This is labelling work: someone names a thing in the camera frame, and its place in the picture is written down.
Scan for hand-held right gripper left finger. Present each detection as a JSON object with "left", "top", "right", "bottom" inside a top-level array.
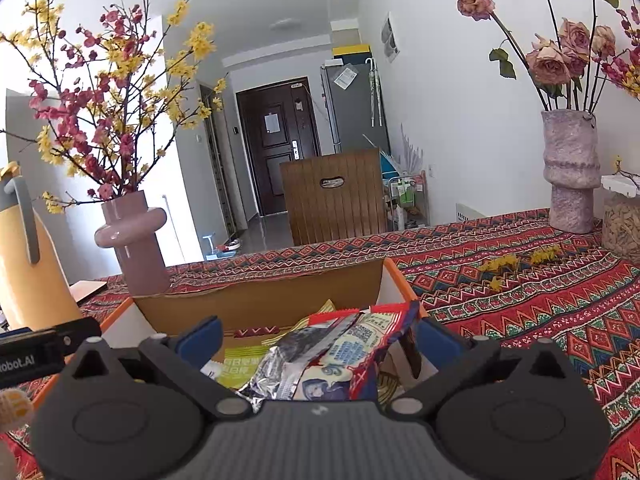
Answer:
[{"left": 65, "top": 316, "right": 253, "bottom": 421}]

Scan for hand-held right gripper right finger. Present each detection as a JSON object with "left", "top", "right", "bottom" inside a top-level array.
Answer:
[{"left": 390, "top": 317, "right": 573, "bottom": 421}]

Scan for pile of snack packets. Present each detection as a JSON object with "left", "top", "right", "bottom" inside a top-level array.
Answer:
[{"left": 202, "top": 299, "right": 341, "bottom": 391}]

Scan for red cardboard box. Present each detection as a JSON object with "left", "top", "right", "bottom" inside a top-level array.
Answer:
[{"left": 30, "top": 257, "right": 431, "bottom": 408}]

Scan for silver foil snack packet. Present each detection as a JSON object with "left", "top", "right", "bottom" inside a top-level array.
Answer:
[{"left": 236, "top": 312, "right": 373, "bottom": 402}]

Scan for red blue cartoon snack packet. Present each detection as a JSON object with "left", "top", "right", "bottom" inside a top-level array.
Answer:
[{"left": 292, "top": 300, "right": 423, "bottom": 402}]

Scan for yellow thermos jug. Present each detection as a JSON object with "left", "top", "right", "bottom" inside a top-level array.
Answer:
[{"left": 0, "top": 161, "right": 83, "bottom": 333}]

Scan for patterned red tablecloth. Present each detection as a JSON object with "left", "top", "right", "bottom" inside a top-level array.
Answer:
[{"left": 0, "top": 207, "right": 640, "bottom": 480}]

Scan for white floor appliance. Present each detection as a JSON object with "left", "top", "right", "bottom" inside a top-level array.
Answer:
[{"left": 202, "top": 232, "right": 246, "bottom": 261}]

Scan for smooth pink vase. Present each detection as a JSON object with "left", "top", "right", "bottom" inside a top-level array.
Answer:
[{"left": 94, "top": 190, "right": 173, "bottom": 297}]

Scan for fallen yellow petals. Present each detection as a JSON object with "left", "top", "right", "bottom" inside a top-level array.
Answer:
[{"left": 477, "top": 244, "right": 562, "bottom": 292}]

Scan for small storage cart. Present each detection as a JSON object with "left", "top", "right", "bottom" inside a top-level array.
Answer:
[{"left": 384, "top": 174, "right": 431, "bottom": 232}]

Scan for wooden chair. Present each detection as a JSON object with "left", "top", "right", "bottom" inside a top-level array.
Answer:
[{"left": 280, "top": 148, "right": 388, "bottom": 247}]

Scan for white feather decoration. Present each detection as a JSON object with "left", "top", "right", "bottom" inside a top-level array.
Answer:
[{"left": 362, "top": 124, "right": 426, "bottom": 177}]

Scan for dark brown door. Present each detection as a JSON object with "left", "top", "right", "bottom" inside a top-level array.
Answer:
[{"left": 236, "top": 80, "right": 322, "bottom": 217}]

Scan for textured pink vase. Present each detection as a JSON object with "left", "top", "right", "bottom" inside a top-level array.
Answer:
[{"left": 541, "top": 109, "right": 601, "bottom": 234}]

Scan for pink and yellow blossom branches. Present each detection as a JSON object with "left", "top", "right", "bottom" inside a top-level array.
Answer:
[{"left": 0, "top": 0, "right": 228, "bottom": 213}]

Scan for clear jar of seeds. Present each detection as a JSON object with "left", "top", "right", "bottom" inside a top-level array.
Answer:
[{"left": 600, "top": 174, "right": 640, "bottom": 266}]

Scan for grey refrigerator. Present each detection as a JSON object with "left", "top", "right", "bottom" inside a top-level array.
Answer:
[{"left": 320, "top": 57, "right": 392, "bottom": 157}]

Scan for white umbrella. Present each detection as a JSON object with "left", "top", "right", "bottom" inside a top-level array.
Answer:
[{"left": 365, "top": 57, "right": 385, "bottom": 128}]

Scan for dried rose bouquet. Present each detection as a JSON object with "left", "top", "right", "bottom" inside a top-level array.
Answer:
[{"left": 444, "top": 0, "right": 621, "bottom": 113}]

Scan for yellow box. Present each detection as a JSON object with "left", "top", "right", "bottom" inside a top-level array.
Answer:
[{"left": 331, "top": 44, "right": 372, "bottom": 59}]

